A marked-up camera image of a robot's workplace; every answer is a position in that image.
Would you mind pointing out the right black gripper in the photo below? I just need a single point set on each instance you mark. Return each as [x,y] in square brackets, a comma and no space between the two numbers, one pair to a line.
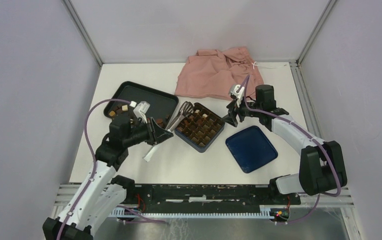
[231,119]

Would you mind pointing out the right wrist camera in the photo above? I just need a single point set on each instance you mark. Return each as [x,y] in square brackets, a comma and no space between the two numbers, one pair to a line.
[237,91]

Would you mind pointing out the black chocolate tray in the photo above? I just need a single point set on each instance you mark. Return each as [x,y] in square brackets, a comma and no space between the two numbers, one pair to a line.
[162,104]

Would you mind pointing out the blue box lid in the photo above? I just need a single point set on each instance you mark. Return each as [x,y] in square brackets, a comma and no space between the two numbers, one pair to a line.
[251,149]

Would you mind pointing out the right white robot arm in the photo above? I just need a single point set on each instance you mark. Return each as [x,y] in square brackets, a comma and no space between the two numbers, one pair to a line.
[321,170]

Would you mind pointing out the pink cloth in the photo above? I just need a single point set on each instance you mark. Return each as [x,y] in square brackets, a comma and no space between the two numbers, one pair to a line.
[211,73]

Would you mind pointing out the blue chocolate box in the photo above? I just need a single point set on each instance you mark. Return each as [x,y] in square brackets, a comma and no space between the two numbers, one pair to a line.
[200,129]

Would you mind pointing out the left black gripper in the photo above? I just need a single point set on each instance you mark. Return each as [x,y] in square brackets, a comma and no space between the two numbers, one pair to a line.
[156,133]

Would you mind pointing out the silver metal tongs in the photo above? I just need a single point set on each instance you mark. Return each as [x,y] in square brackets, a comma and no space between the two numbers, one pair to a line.
[186,109]

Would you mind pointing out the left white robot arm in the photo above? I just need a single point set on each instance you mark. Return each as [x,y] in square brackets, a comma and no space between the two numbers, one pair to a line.
[103,190]

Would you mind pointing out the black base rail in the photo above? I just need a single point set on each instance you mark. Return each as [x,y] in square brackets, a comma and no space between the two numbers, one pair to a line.
[205,198]

